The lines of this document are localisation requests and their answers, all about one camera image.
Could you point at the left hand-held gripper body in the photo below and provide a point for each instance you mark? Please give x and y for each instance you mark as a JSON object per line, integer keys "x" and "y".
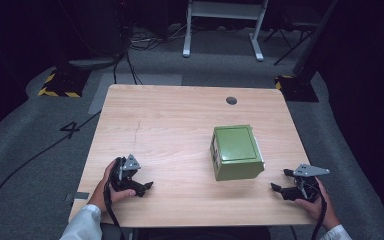
{"x": 122, "y": 178}

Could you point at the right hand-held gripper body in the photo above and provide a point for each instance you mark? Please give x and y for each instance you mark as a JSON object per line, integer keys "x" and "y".
{"x": 308, "y": 190}

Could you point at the person's right hand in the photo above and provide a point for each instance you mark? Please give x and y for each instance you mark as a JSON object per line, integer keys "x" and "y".
{"x": 318, "y": 208}

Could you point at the person's left hand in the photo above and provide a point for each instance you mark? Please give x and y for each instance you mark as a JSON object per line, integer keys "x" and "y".
{"x": 104, "y": 195}

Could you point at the grey tape strip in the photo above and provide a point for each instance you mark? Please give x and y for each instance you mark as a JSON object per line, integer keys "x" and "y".
{"x": 80, "y": 196}

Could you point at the green metal box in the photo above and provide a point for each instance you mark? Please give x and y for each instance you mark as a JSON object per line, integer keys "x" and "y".
{"x": 237, "y": 151}

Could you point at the black yellow striped stand base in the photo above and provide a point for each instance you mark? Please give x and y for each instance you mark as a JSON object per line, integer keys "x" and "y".
{"x": 63, "y": 85}
{"x": 296, "y": 88}

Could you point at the grey round stand base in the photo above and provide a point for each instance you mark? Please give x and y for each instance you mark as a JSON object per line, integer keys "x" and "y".
{"x": 91, "y": 63}

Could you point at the black folding tripod stand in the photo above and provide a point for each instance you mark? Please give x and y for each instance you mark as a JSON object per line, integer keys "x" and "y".
{"x": 291, "y": 36}

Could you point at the white metal table frame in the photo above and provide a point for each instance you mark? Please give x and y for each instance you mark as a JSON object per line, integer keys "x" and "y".
{"x": 223, "y": 11}

